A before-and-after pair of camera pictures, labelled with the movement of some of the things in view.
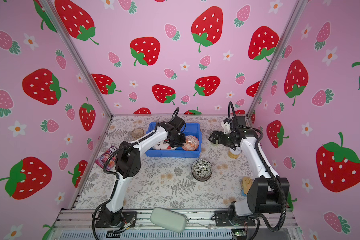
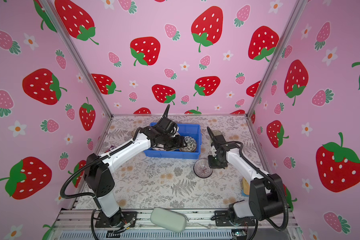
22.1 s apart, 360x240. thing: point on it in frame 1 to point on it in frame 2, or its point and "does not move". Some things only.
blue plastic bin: (191, 129) does not move
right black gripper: (220, 140) to (211, 164)
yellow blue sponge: (246, 181) does not move
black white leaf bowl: (201, 169) to (191, 144)
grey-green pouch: (174, 220) does not move
